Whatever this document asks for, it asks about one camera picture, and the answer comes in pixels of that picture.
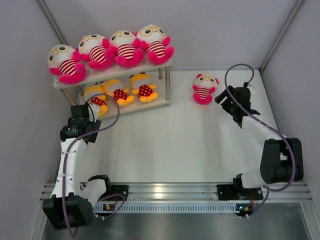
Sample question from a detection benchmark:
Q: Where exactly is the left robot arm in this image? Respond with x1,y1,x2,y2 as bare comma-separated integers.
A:
42,103,113,230

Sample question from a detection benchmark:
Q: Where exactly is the wall corner metal strip left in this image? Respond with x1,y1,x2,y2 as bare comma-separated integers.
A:
35,0,69,45

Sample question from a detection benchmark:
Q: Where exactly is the aluminium rail base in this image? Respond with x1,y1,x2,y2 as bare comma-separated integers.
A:
39,181,313,202

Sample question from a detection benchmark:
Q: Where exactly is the wall corner metal strip right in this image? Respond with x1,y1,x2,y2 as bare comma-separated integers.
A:
259,0,306,74

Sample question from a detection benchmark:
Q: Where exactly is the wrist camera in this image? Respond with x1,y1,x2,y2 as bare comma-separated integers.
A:
88,103,100,122
243,82,256,97

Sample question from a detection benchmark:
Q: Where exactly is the orange plush bottom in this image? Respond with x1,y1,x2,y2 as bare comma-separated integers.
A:
84,84,109,117

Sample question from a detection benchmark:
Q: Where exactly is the black mount plate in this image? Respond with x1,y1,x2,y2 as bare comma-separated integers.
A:
217,184,264,201
99,184,129,201

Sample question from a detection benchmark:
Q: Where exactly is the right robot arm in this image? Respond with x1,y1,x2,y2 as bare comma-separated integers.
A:
214,85,304,199

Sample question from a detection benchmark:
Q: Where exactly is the left black mount plate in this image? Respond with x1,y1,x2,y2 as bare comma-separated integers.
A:
99,184,129,201

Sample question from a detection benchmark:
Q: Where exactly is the orange plush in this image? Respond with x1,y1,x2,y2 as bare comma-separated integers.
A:
101,78,135,107
129,71,159,103
84,84,109,117

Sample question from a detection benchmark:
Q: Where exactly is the right black mount plate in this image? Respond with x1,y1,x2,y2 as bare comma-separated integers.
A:
217,184,264,201

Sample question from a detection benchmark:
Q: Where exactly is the orange plush top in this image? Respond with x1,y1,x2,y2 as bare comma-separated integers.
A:
129,71,159,103

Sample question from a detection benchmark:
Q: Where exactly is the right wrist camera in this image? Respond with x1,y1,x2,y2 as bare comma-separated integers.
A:
243,82,256,97

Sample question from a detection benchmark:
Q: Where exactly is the pink panda plush with glasses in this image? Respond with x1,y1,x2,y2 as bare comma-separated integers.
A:
136,24,175,65

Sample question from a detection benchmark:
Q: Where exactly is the pink panda plush face down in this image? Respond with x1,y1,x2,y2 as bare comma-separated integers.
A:
77,33,116,71

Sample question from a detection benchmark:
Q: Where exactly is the white two-tier shelf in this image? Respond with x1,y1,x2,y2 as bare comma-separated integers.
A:
53,59,173,115

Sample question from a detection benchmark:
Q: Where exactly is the pink panda plush top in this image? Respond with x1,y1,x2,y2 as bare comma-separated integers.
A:
192,73,220,105

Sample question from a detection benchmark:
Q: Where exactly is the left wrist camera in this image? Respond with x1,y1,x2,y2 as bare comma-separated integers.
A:
88,103,100,122

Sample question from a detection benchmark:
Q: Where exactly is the grey slotted cable duct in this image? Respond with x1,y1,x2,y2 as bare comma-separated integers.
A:
93,202,244,214

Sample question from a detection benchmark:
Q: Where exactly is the wall corner metal strip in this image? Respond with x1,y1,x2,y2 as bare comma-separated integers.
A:
259,0,306,74
35,0,69,45

